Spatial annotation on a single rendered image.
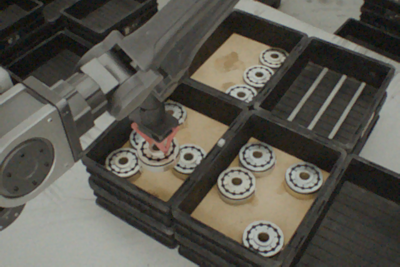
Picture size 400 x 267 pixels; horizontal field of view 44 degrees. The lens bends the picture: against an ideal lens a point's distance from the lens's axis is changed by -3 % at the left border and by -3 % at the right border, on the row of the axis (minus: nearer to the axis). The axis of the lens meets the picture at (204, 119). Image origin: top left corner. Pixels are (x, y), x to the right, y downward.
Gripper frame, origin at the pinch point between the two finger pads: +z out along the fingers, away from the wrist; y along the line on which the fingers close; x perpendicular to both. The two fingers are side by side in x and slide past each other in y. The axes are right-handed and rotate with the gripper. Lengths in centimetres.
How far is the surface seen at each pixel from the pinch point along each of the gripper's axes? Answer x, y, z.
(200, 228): 6.2, -18.1, 11.5
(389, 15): -177, 10, 65
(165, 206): 7.1, -7.8, 10.9
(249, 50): -62, 19, 20
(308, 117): -48, -14, 21
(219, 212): -4.7, -14.5, 20.9
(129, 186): 8.7, 3.3, 10.5
